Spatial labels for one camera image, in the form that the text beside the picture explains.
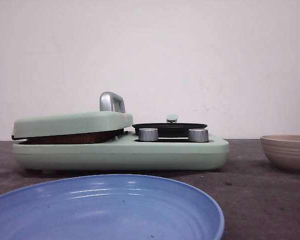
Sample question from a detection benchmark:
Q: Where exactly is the breakfast maker hinged lid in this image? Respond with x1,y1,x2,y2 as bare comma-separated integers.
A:
11,91,134,140

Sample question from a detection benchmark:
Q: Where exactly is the blue ribbed plate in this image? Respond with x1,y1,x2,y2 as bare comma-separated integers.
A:
0,174,225,240

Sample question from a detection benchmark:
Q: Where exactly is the silver control knob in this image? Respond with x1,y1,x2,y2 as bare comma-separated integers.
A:
138,128,159,142
188,128,209,143

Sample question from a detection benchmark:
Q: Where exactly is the left silver control knob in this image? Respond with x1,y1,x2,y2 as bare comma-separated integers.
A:
138,128,159,142

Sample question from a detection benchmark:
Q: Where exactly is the beige ribbed bowl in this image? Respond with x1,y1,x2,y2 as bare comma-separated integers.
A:
260,135,300,173

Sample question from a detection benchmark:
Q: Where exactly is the mint green breakfast maker base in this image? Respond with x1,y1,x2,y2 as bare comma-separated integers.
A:
12,131,230,171

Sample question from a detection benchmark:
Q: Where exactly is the black round frying pan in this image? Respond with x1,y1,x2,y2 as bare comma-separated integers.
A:
132,122,208,138

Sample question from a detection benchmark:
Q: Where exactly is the right silver control knob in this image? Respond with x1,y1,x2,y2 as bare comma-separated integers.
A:
188,128,209,143

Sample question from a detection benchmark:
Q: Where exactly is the white bread slice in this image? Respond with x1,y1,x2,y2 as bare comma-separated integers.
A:
23,128,124,145

